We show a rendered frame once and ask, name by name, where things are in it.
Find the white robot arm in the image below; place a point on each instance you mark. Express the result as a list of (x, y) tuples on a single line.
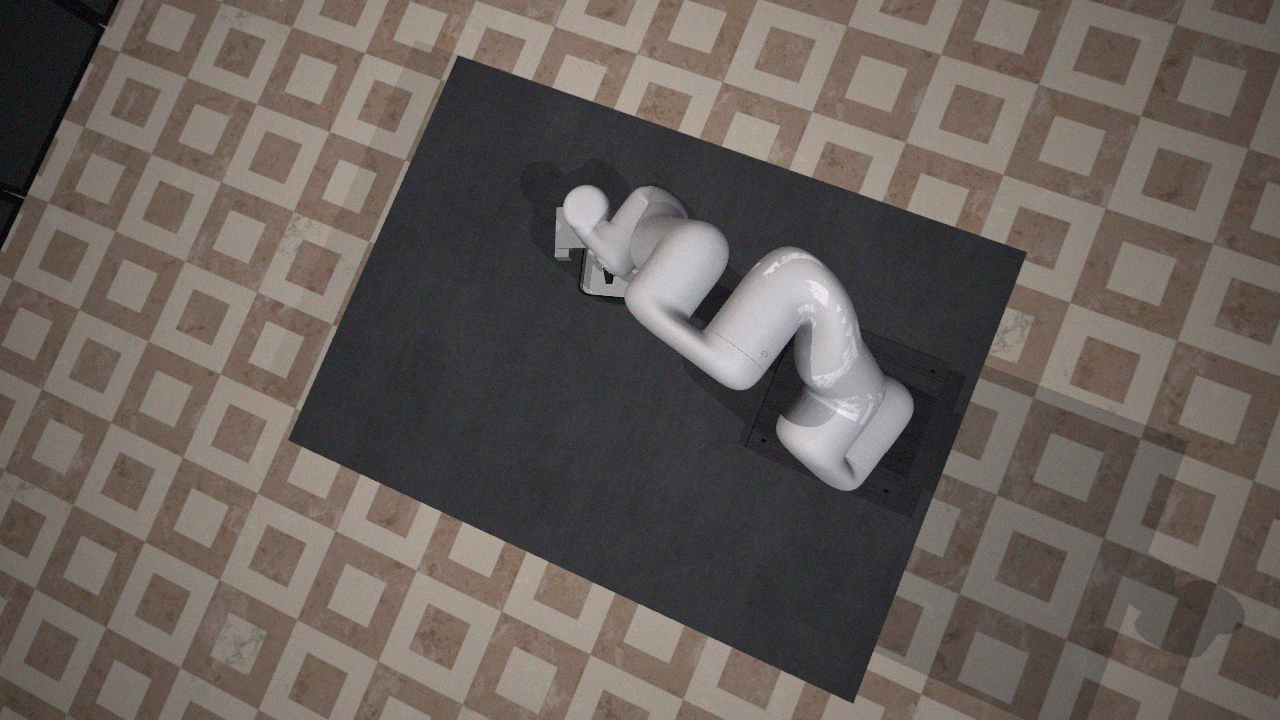
[(842, 423)]

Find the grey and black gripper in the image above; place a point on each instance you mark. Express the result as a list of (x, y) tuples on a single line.
[(607, 275)]

